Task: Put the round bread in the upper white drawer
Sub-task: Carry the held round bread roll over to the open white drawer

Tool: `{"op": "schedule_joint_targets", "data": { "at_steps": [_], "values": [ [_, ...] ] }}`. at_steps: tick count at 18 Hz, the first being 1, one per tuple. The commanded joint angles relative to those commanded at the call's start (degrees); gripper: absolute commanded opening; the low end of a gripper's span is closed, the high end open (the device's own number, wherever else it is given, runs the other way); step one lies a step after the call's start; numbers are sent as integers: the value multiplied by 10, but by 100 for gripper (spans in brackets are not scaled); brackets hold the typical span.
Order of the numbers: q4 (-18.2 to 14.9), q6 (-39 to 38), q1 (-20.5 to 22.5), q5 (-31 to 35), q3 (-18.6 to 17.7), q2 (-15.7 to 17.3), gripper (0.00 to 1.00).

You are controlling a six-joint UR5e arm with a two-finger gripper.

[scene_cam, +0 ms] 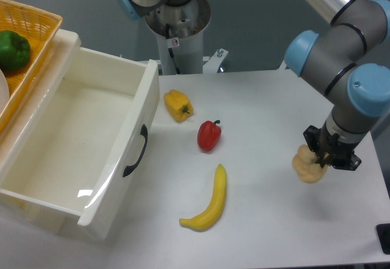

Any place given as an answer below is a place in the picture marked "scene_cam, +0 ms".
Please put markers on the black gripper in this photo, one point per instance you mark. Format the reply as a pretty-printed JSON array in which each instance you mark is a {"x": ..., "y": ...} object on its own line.
[{"x": 331, "y": 150}]

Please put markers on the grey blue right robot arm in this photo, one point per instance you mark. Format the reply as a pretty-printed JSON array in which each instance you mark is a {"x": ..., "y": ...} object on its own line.
[{"x": 329, "y": 63}]

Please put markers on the open white drawer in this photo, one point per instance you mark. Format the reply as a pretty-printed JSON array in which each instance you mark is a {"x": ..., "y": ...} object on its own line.
[{"x": 80, "y": 158}]

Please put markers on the white drawer cabinet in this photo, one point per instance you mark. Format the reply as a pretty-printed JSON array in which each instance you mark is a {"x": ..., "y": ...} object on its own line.
[{"x": 63, "y": 48}]

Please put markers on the black corner object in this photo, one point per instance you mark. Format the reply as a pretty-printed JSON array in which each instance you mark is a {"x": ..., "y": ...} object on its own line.
[{"x": 383, "y": 232}]

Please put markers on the red bell pepper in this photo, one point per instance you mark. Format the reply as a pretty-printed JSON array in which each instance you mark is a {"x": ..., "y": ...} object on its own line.
[{"x": 208, "y": 135}]

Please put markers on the yellow banana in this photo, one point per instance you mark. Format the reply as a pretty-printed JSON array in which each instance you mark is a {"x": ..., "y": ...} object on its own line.
[{"x": 215, "y": 208}]

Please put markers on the yellow bell pepper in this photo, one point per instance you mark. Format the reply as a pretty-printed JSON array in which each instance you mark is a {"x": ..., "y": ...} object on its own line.
[{"x": 178, "y": 105}]

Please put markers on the yellow woven basket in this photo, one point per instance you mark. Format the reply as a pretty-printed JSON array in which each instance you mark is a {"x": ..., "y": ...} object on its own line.
[{"x": 26, "y": 36}]

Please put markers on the white plate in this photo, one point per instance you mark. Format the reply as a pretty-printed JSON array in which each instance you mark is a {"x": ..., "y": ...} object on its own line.
[{"x": 4, "y": 92}]

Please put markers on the green bell pepper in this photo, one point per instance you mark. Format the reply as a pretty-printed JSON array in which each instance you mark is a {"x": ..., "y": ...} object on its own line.
[{"x": 15, "y": 51}]

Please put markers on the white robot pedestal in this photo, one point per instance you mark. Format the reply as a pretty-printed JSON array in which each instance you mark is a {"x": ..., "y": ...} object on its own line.
[{"x": 179, "y": 33}]

